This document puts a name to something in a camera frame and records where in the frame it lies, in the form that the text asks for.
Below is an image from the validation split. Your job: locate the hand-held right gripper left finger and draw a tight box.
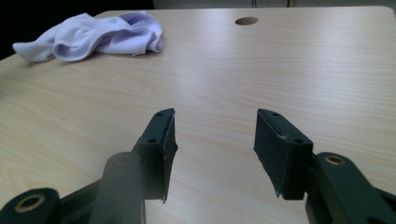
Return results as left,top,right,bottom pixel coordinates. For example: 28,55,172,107
133,107,179,204

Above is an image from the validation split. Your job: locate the white towel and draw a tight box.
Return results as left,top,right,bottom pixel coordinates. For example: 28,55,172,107
12,9,165,63

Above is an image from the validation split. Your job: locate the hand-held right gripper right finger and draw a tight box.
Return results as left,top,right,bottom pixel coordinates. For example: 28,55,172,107
253,108,314,201

